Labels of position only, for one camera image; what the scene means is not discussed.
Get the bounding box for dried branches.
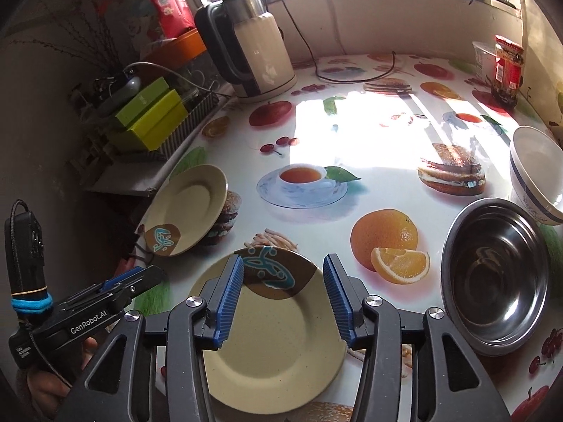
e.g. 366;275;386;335
26;0;133;81

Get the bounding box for red plastic bag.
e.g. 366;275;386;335
135;0;196;38

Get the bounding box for grey side shelf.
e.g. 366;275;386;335
66;141;185;198

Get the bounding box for beige plate with brown patch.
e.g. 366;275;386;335
143;164;229;258
187;247;348;415

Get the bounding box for person's left hand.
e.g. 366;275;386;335
26;336;100;420

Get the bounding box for striped storage basket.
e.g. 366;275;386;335
156;90;221;161

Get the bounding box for grey device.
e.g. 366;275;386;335
103;75;142;106

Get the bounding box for steel and white electric kettle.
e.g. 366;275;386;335
194;0;297;104

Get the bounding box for red label sauce jar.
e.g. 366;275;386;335
489;35;525;108

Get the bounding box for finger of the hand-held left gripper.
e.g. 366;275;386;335
106;265;168;307
99;266;146;293

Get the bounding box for fruit printed tablecloth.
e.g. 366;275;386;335
132;53;563;422

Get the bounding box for white bowl with blue rim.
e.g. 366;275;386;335
509;126;563;226

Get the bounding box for olive green box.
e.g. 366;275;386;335
114;76;171;127

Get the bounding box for clear plastic container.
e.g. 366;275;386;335
472;40;500;86

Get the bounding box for white cable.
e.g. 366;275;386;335
321;0;348;53

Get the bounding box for orange box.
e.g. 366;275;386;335
141;27;207;69

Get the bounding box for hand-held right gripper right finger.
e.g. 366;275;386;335
323;252;513;422

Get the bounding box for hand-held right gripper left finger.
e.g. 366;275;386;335
57;255;245;422

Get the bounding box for steel bowl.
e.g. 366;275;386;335
441;198;551;357

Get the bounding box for black cable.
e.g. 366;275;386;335
266;0;407;84

